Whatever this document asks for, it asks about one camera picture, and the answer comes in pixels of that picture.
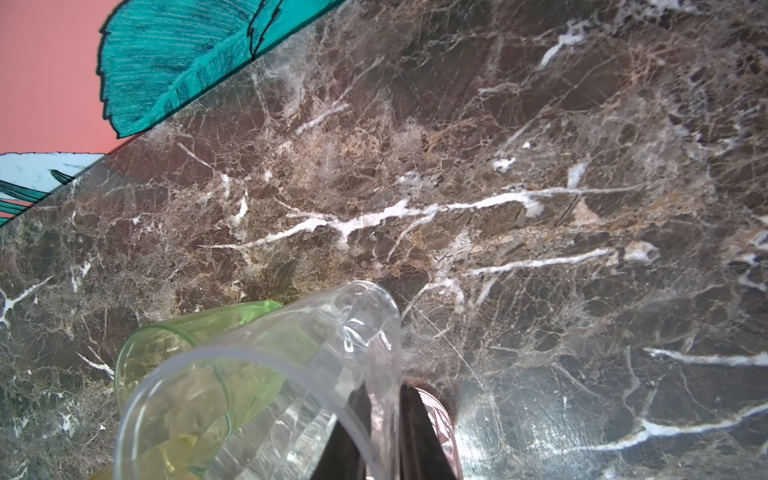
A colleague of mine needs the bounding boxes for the pink clear glass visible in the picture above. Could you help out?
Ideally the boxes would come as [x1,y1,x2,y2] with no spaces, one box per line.
[416,387,463,480]

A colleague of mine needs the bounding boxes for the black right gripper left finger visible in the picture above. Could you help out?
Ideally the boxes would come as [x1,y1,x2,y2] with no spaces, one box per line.
[311,385,371,480]

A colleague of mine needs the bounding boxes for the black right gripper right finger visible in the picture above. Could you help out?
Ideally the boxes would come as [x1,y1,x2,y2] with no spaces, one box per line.
[399,384,457,480]

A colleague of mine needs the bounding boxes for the clear colourless glass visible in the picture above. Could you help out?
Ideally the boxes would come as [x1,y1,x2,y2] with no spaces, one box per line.
[112,280,402,479]

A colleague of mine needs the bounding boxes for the green right glass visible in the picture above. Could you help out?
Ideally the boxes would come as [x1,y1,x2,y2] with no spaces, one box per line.
[113,300,284,479]

